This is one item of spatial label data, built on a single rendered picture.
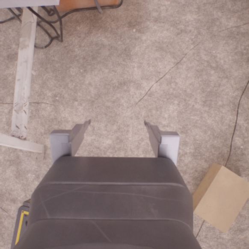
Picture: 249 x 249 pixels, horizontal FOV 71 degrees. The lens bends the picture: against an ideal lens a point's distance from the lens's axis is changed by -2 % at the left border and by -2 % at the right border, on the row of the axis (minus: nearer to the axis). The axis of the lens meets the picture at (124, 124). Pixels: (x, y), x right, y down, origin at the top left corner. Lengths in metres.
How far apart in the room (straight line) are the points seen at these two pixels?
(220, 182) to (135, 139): 0.54
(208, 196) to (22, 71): 1.27
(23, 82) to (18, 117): 0.21
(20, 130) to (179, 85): 1.01
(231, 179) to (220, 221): 0.23
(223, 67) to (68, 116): 1.08
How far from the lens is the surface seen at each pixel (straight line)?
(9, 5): 0.82
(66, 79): 1.35
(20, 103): 1.17
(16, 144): 1.13
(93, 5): 1.55
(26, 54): 1.26
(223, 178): 1.13
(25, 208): 1.06
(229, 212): 1.18
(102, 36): 1.42
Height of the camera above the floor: 1.16
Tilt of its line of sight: 82 degrees down
